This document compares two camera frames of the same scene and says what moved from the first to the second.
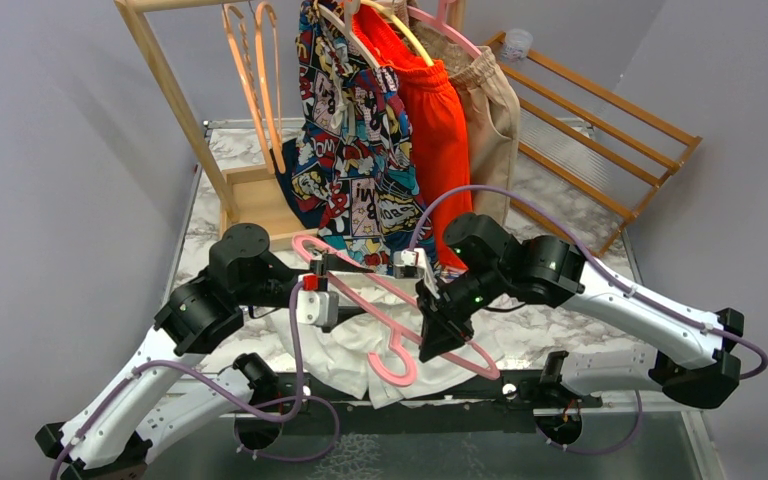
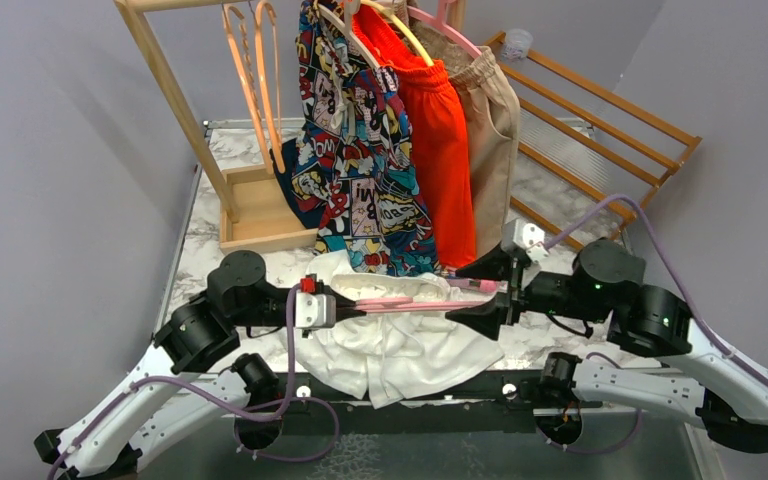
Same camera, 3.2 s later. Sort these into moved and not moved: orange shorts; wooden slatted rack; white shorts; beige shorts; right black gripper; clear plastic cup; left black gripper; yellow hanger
Moved: right black gripper; left black gripper
Not moved: beige shorts; orange shorts; wooden slatted rack; yellow hanger; clear plastic cup; white shorts
